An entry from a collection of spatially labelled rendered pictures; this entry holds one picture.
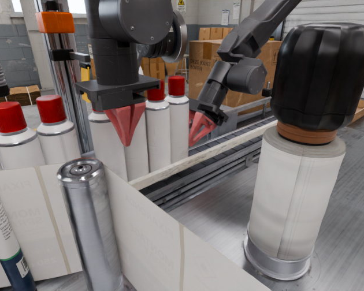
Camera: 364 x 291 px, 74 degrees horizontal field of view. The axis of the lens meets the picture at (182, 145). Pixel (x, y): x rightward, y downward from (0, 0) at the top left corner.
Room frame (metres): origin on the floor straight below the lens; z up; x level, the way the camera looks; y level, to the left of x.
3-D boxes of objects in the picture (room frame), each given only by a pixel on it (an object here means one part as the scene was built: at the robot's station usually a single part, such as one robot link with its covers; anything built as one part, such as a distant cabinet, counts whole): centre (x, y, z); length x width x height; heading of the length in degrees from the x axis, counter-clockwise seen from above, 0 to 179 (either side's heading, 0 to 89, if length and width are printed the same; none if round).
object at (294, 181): (0.25, -0.14, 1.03); 0.09 x 0.09 x 0.30
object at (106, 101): (0.34, 0.10, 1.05); 0.07 x 0.07 x 0.09; 40
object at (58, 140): (0.34, 0.19, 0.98); 0.05 x 0.05 x 0.20
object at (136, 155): (0.43, 0.09, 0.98); 0.05 x 0.05 x 0.20
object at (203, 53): (1.07, -0.22, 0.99); 0.30 x 0.24 x 0.27; 125
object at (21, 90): (4.01, 2.74, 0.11); 0.65 x 0.54 x 0.22; 123
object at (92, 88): (0.34, 0.09, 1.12); 0.10 x 0.07 x 0.07; 130
